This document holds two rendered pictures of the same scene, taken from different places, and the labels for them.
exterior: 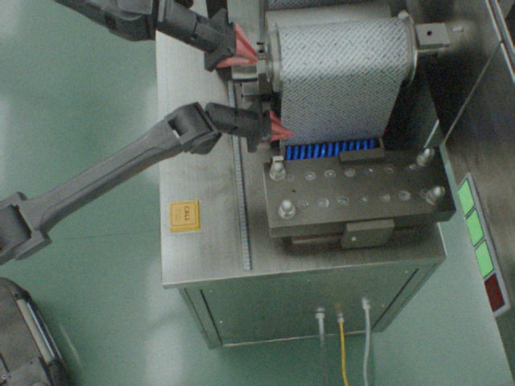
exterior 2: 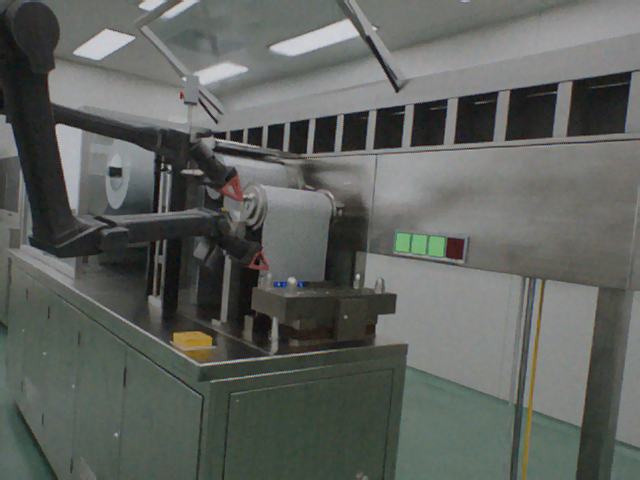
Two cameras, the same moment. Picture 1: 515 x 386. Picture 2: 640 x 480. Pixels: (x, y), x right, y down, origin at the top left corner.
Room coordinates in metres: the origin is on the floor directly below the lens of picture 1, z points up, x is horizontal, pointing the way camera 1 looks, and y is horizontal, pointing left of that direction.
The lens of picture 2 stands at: (-0.68, 0.68, 1.23)
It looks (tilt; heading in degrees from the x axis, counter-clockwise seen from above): 3 degrees down; 326
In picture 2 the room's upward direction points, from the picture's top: 5 degrees clockwise
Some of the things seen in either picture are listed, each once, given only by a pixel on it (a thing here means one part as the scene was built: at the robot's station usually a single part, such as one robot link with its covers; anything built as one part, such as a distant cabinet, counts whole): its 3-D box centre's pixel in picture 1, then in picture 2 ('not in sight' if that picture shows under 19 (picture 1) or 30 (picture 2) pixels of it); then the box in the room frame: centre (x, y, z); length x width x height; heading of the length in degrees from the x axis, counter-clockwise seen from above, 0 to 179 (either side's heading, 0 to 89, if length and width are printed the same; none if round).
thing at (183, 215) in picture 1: (184, 215); (192, 339); (0.54, 0.18, 0.91); 0.07 x 0.07 x 0.02; 4
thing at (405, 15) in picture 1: (403, 50); (320, 212); (0.73, -0.29, 1.25); 0.15 x 0.01 x 0.15; 4
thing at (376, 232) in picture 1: (366, 235); (351, 319); (0.45, -0.23, 0.96); 0.10 x 0.03 x 0.11; 94
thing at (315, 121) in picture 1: (335, 121); (294, 256); (0.66, -0.16, 1.11); 0.23 x 0.01 x 0.18; 94
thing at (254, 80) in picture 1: (256, 107); (228, 272); (0.74, 0.01, 1.05); 0.06 x 0.05 x 0.31; 94
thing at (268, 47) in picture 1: (270, 62); (249, 205); (0.71, -0.03, 1.25); 0.07 x 0.02 x 0.07; 4
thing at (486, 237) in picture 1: (480, 243); (428, 245); (0.35, -0.39, 1.18); 0.25 x 0.01 x 0.07; 4
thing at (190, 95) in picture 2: not in sight; (189, 89); (1.27, -0.03, 1.66); 0.07 x 0.07 x 0.10; 71
